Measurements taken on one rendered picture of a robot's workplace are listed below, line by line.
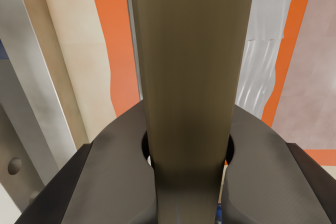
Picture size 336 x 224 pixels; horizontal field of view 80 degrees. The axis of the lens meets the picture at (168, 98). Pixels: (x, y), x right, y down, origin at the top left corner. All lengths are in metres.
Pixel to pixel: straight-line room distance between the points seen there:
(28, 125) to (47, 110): 1.59
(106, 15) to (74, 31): 0.04
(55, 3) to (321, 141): 0.39
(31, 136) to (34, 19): 1.73
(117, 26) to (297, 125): 0.27
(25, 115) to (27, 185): 1.48
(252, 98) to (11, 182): 0.32
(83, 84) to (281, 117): 0.27
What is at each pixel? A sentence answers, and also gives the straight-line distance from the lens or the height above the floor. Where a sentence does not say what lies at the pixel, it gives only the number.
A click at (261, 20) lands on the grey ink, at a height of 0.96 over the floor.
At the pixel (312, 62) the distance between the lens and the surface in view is 0.30.
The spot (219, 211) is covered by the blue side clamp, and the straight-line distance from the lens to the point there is 0.37.
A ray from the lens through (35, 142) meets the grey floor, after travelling 1.97.
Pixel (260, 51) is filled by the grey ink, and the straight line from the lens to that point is 0.26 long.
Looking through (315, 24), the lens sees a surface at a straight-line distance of 0.28.
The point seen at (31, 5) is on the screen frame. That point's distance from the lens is 0.25.
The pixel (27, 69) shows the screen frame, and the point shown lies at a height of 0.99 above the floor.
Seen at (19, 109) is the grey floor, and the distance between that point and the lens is 1.81.
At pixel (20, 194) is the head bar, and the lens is 0.35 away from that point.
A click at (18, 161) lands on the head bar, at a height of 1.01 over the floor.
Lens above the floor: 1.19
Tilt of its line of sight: 59 degrees down
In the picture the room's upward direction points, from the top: 177 degrees counter-clockwise
